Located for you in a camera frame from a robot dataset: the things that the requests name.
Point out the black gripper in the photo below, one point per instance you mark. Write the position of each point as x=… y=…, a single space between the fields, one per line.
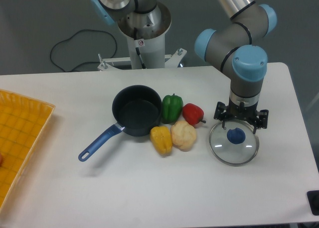
x=258 y=119

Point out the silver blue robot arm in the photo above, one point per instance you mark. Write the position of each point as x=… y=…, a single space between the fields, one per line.
x=231 y=51

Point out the beige bread roll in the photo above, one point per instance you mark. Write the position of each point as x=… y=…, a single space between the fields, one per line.
x=183 y=135

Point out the glass lid blue knob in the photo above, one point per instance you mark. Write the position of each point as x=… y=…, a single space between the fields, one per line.
x=233 y=142

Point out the red bell pepper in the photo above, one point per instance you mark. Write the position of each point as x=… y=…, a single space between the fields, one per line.
x=193 y=114

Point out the green bell pepper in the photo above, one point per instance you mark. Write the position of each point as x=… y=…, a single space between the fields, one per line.
x=171 y=108

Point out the yellow bell pepper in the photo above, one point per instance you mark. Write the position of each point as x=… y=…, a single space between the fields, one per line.
x=161 y=139

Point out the black table corner device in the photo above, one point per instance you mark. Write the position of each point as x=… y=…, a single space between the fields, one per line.
x=313 y=199

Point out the yellow plastic basket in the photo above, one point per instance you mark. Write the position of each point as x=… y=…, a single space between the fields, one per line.
x=22 y=121

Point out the dark saucepan blue handle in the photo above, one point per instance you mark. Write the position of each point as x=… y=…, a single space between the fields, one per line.
x=136 y=109

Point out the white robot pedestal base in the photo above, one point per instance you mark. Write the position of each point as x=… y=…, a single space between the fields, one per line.
x=145 y=35

